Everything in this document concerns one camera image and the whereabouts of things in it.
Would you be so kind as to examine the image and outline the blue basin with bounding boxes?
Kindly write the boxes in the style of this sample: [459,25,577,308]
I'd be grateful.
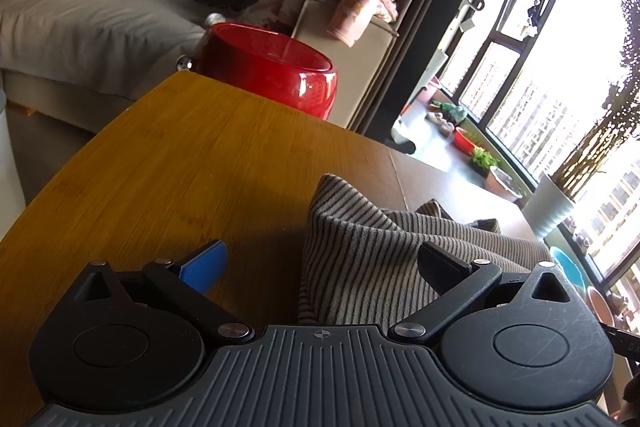
[550,247,591,298]

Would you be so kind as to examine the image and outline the beige upholstered box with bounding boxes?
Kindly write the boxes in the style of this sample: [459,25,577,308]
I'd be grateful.
[295,0,401,132]

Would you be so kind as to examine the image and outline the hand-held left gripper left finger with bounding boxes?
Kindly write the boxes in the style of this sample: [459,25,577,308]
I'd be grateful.
[72,239,256,345]

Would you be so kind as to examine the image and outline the white ribbed plant pot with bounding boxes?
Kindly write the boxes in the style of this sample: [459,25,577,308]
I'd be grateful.
[522,174,576,238]

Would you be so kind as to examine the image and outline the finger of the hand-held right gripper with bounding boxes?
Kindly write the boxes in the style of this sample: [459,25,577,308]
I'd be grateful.
[601,324,640,358]

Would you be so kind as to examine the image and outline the grey covered sofa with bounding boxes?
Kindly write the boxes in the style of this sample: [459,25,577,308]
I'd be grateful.
[0,0,301,132]

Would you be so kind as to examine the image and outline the large red basin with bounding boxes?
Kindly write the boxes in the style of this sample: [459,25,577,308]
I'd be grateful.
[195,23,338,120]

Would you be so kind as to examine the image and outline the terracotta pot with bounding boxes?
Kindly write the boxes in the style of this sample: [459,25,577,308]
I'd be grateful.
[587,287,621,328]

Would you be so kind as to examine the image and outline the pink planter bowl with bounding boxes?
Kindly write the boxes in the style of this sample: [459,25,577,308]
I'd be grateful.
[482,167,526,202]

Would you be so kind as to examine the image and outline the striped grey garment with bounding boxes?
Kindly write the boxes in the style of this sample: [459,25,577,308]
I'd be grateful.
[297,174,551,325]

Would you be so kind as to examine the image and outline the small red basin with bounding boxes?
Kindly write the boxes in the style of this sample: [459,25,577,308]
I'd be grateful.
[452,127,476,155]

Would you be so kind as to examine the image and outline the bamboo plant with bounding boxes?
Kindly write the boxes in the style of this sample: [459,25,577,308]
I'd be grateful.
[550,0,640,208]

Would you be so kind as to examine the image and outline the beige shoes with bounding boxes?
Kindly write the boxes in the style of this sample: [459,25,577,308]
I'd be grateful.
[425,109,456,138]

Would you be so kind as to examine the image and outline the white upright vacuum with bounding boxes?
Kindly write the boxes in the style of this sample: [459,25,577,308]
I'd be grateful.
[420,0,486,102]

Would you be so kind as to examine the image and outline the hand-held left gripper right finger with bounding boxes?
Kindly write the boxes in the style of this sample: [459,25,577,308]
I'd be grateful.
[389,241,576,348]

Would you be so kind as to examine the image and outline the green floor toy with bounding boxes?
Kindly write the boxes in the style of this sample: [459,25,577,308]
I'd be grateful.
[432,102,468,122]

